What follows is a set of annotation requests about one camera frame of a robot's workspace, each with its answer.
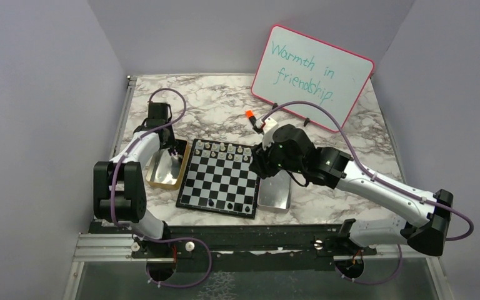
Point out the black chess pieces pile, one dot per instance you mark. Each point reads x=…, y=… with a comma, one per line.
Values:
x=173, y=152

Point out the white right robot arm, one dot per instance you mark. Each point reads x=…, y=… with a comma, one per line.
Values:
x=422, y=217

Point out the silver tin lid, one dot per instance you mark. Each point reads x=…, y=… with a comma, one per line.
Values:
x=275, y=193

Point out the black white chess board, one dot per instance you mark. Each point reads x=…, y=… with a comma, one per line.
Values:
x=209, y=175

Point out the black mounting base rail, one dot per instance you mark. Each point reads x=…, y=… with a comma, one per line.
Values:
x=251, y=248

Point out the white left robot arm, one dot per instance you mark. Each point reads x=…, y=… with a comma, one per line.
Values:
x=118, y=187

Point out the orange black highlighter marker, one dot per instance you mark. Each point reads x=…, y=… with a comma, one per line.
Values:
x=253, y=120

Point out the gold tin box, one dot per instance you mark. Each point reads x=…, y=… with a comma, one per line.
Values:
x=165, y=171

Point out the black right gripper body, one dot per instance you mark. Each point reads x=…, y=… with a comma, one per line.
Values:
x=270, y=161

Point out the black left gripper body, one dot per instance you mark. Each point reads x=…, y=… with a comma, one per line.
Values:
x=172, y=141

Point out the pink framed whiteboard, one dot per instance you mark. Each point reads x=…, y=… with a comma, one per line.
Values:
x=328, y=79

